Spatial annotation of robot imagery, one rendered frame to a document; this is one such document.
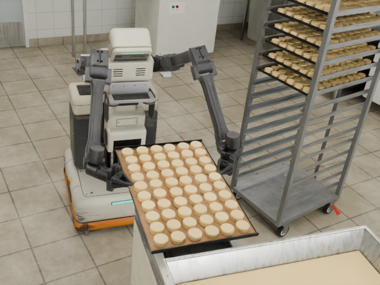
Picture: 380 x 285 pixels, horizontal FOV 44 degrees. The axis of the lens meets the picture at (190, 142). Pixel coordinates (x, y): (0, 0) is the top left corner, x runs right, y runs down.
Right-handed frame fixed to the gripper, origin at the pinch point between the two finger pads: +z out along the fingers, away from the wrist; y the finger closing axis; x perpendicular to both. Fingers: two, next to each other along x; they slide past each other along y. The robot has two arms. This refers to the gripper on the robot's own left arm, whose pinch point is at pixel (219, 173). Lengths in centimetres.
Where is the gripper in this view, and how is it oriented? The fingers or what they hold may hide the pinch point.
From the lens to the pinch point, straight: 198.4
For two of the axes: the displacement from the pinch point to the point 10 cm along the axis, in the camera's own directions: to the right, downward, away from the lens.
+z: -4.3, 4.6, -7.8
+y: -1.0, 8.3, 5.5
